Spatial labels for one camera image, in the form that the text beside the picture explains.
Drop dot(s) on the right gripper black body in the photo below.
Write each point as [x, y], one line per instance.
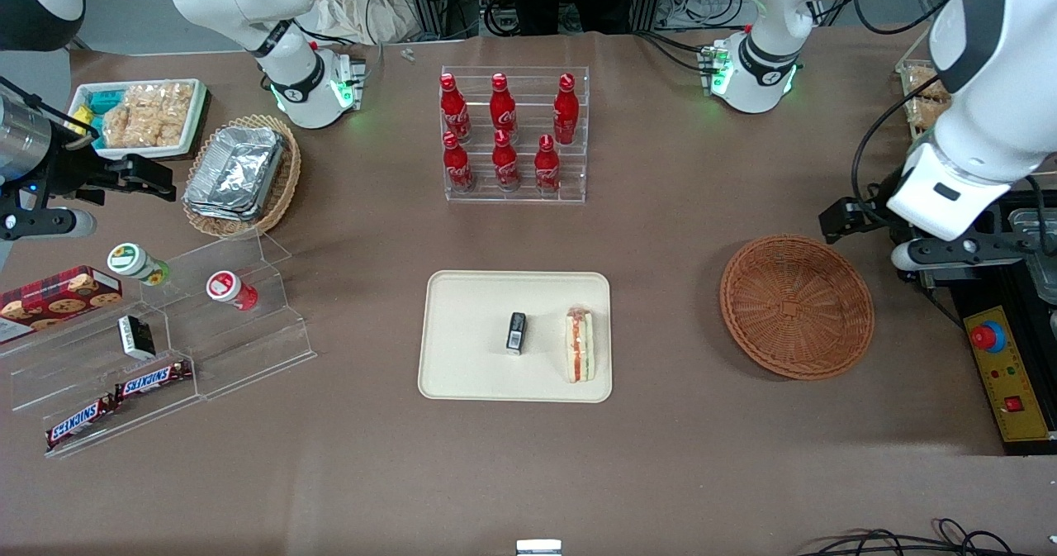
[73, 172]

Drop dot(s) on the clear acrylic bottle rack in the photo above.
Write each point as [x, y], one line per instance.
[528, 197]

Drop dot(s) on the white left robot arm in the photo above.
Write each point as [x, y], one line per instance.
[983, 68]

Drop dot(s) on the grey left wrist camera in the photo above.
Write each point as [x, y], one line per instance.
[958, 253]

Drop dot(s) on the stack of foil trays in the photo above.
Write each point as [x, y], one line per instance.
[235, 172]

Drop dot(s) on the red tartan cookie box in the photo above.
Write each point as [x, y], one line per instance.
[58, 296]

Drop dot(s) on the small black chocolate box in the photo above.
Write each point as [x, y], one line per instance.
[516, 331]
[136, 335]

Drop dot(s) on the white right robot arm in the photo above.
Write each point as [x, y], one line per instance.
[248, 2]

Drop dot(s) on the light wicker basket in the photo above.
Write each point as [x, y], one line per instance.
[285, 184]

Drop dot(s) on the brown wicker basket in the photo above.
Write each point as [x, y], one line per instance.
[797, 308]

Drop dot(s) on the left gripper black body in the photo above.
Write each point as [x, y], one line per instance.
[874, 206]

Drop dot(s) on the teal snack packet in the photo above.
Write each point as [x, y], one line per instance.
[103, 100]

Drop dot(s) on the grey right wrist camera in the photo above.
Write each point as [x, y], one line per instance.
[49, 223]

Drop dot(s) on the green sunflower yogurt cup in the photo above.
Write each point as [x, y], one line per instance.
[132, 261]

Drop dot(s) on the white crumpled cloth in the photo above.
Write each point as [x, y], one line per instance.
[363, 7]

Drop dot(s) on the clear rice cracker packet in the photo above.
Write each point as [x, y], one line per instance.
[147, 114]
[117, 126]
[177, 106]

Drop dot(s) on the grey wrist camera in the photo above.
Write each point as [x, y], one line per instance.
[958, 253]
[49, 223]

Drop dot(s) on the yellow snack packet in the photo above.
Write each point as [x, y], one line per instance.
[80, 120]

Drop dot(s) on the red cola bottle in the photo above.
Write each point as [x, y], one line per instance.
[457, 163]
[452, 106]
[566, 108]
[504, 163]
[501, 103]
[547, 166]

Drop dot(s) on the cream plastic serving tray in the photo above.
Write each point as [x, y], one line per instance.
[471, 333]

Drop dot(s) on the red strawberry yogurt cup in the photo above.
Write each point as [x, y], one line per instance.
[227, 287]

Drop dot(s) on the clear acrylic stepped stand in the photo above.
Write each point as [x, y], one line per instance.
[248, 349]

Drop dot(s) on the Snickers chocolate bar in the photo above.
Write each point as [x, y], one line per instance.
[153, 381]
[78, 421]

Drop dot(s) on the clear snack container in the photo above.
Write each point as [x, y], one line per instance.
[921, 97]

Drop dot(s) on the white snack tray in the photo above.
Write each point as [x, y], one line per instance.
[140, 153]

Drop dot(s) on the triangle sandwich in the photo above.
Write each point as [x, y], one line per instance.
[580, 345]

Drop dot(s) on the yellow emergency stop box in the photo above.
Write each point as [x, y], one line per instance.
[1011, 374]

